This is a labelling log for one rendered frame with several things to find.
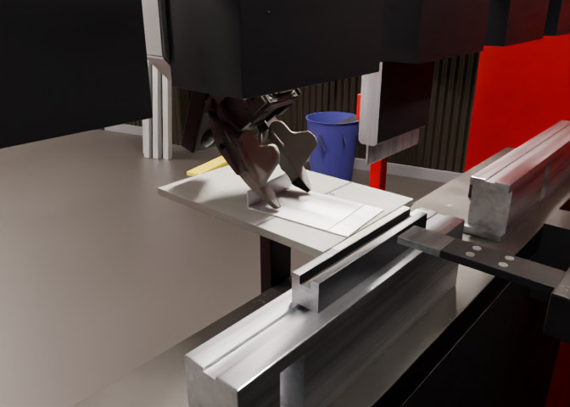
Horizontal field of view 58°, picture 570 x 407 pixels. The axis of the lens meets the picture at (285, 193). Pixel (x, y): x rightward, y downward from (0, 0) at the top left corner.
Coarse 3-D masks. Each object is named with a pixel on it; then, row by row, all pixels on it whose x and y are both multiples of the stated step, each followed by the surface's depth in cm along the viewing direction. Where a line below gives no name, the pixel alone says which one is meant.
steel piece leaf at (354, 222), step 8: (360, 208) 58; (368, 208) 58; (376, 208) 58; (352, 216) 56; (360, 216) 56; (368, 216) 56; (344, 224) 54; (352, 224) 54; (360, 224) 54; (336, 232) 52; (344, 232) 52; (352, 232) 52
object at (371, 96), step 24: (384, 72) 44; (408, 72) 47; (432, 72) 51; (360, 96) 46; (384, 96) 45; (408, 96) 48; (360, 120) 47; (384, 120) 46; (408, 120) 50; (384, 144) 49; (408, 144) 53
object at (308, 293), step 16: (384, 224) 55; (400, 224) 55; (416, 224) 56; (368, 240) 53; (384, 240) 51; (320, 256) 48; (336, 256) 49; (352, 256) 48; (368, 256) 49; (384, 256) 52; (304, 272) 45; (320, 272) 47; (336, 272) 45; (352, 272) 47; (368, 272) 50; (304, 288) 45; (320, 288) 44; (336, 288) 46; (352, 288) 48; (304, 304) 45; (320, 304) 44
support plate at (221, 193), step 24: (168, 192) 64; (192, 192) 63; (216, 192) 63; (240, 192) 63; (336, 192) 63; (360, 192) 63; (384, 192) 63; (216, 216) 58; (240, 216) 56; (264, 216) 56; (384, 216) 57; (288, 240) 51; (312, 240) 51; (336, 240) 51
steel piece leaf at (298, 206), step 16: (288, 192) 63; (304, 192) 63; (256, 208) 58; (272, 208) 58; (288, 208) 58; (304, 208) 58; (320, 208) 58; (336, 208) 58; (352, 208) 58; (304, 224) 54; (320, 224) 54; (336, 224) 54
